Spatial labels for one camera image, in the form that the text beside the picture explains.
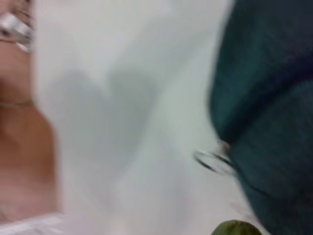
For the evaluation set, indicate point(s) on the green cucumber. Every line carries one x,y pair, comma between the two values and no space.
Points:
237,228

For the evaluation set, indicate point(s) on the teal fabric lunch bag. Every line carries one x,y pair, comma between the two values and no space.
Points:
269,73

